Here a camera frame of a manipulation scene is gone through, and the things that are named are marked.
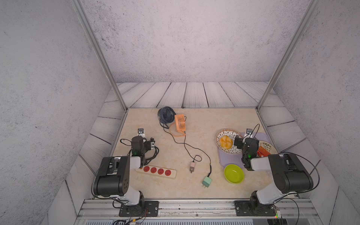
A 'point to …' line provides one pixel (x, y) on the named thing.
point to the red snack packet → (261, 152)
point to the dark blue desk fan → (166, 115)
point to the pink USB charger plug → (191, 168)
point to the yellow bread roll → (226, 142)
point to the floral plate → (268, 146)
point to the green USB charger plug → (206, 182)
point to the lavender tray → (226, 159)
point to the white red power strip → (156, 170)
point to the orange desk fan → (178, 128)
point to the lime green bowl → (234, 174)
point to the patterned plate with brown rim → (231, 133)
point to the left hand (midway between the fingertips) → (146, 137)
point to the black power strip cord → (148, 160)
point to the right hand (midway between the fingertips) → (247, 136)
